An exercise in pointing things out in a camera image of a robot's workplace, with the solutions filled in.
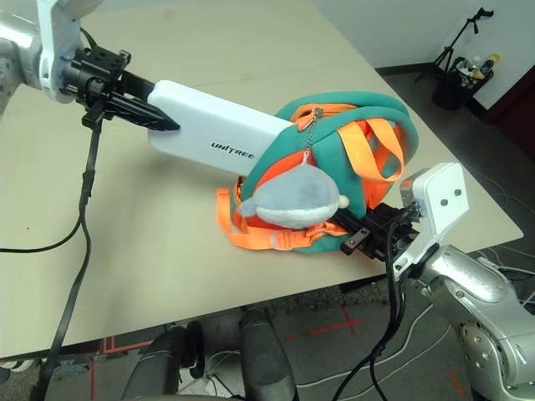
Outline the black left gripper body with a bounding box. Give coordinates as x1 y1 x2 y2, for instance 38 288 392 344
62 48 133 126

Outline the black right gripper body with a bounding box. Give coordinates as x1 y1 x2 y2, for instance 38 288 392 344
340 204 423 262

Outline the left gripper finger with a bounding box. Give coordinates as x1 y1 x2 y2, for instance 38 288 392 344
120 69 158 94
98 94 181 131

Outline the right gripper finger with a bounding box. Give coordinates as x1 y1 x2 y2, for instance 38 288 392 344
332 211 369 236
349 204 378 226

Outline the grey white plush keychain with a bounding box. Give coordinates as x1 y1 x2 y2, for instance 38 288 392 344
238 106 351 230

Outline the white Unitree box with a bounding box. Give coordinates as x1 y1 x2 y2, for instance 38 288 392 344
145 79 296 176

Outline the teal and orange backpack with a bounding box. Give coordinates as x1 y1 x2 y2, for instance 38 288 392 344
216 89 421 256

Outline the red tape cross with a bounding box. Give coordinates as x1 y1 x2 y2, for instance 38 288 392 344
288 307 364 339

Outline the black bin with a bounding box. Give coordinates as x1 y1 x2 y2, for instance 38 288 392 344
431 62 494 110

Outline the robot right leg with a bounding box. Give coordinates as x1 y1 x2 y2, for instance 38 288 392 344
237 307 300 401

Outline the robot leg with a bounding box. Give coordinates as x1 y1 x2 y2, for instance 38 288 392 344
125 321 206 401
237 307 300 401

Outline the black tripod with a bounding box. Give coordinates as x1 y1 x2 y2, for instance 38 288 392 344
415 6 494 84

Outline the robot left leg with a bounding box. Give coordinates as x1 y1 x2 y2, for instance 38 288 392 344
125 321 206 401

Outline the red tape corner mark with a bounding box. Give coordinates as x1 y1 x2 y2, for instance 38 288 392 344
89 333 155 401

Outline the thick black right wrist cable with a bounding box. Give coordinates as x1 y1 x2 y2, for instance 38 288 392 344
340 216 409 401

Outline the thick black wrist cable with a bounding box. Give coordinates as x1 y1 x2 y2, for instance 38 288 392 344
340 216 409 401
33 124 101 401

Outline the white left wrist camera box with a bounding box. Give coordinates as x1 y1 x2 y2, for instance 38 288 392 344
35 0 105 105

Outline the thin black left wrist cable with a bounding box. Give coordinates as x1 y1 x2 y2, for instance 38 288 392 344
0 216 91 255

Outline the thick black left wrist cable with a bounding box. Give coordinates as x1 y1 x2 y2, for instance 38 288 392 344
33 124 101 401

